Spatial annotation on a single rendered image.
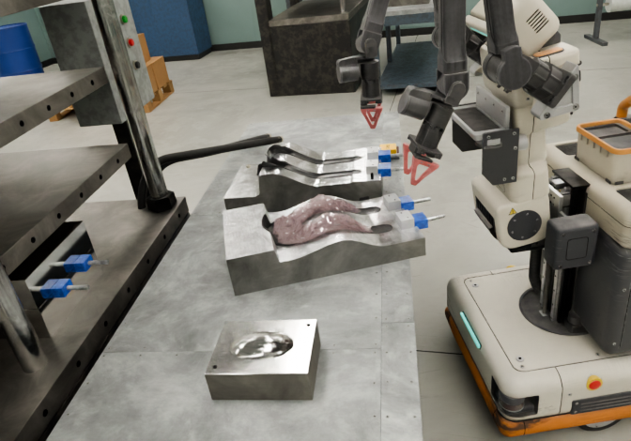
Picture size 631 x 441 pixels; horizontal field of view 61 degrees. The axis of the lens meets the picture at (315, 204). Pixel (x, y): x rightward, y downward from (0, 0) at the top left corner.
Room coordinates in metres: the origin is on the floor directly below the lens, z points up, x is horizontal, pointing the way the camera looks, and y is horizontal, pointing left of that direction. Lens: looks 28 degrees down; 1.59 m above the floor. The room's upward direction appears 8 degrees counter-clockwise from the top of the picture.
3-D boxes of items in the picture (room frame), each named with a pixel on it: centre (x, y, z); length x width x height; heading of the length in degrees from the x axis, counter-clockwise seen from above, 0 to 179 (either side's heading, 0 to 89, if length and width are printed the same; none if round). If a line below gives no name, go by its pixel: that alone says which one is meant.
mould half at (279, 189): (1.60, 0.02, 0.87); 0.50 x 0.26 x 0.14; 80
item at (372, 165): (1.50, -0.24, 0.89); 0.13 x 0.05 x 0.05; 78
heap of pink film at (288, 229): (1.24, 0.00, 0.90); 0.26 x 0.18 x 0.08; 97
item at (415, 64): (5.91, -1.36, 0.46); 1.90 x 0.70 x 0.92; 162
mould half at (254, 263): (1.24, 0.00, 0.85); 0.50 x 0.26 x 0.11; 97
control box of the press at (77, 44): (1.94, 0.67, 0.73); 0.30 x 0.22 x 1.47; 170
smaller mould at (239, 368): (0.81, 0.14, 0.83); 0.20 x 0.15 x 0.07; 80
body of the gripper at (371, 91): (1.61, -0.22, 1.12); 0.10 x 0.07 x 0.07; 170
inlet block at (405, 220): (1.22, -0.28, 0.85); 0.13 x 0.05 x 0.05; 97
